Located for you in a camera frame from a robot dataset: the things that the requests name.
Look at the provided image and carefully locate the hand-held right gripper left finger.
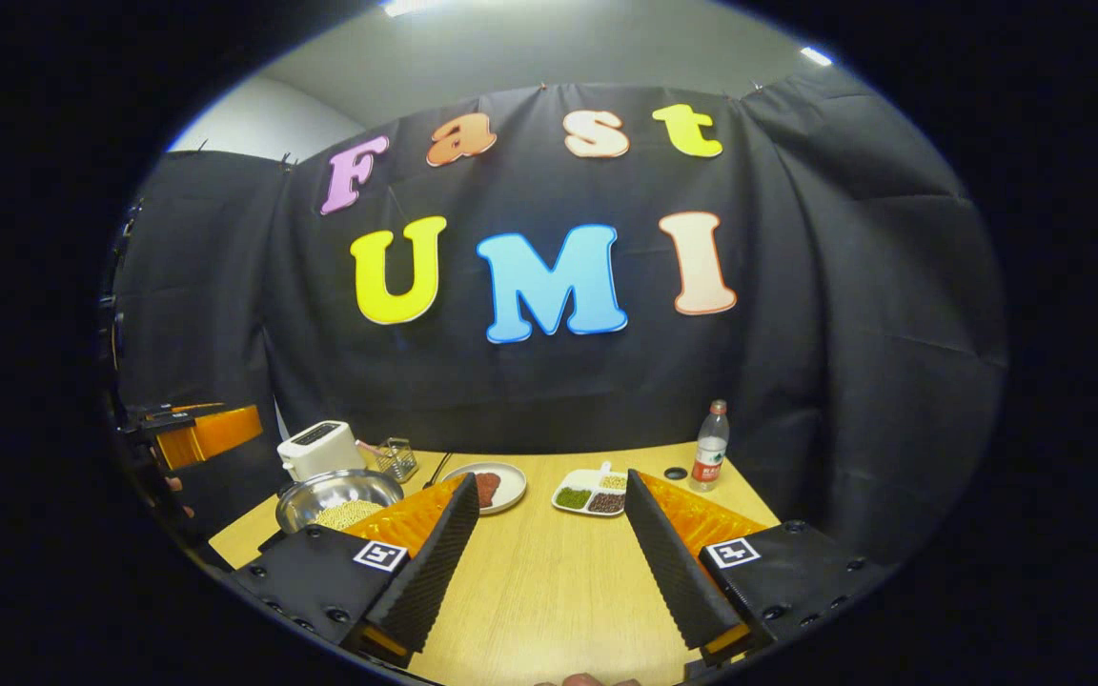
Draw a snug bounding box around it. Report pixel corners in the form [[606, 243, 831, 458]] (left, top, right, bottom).
[[230, 474, 481, 668]]

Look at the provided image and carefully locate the white round plate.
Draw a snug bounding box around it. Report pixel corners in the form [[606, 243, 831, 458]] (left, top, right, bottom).
[[441, 462, 528, 515]]

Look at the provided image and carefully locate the clear plastic water bottle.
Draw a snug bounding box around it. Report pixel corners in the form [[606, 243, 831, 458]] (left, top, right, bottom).
[[689, 399, 730, 493]]

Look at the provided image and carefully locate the steel pot with black handle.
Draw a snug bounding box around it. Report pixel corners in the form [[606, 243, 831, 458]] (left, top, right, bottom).
[[275, 468, 407, 535]]

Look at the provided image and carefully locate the white toaster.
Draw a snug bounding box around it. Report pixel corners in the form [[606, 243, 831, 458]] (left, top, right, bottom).
[[277, 420, 367, 482]]

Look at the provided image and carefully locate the pile of soybeans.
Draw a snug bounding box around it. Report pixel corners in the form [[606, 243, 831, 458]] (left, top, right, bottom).
[[315, 500, 388, 532]]

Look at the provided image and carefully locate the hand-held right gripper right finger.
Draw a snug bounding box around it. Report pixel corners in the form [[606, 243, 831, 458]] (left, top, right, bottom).
[[625, 468, 893, 666]]

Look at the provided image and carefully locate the small wire basket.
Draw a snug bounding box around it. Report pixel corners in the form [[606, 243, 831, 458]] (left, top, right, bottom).
[[376, 437, 419, 482]]

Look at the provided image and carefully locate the white divided dish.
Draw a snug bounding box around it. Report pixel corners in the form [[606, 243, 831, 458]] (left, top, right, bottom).
[[551, 461, 628, 517]]

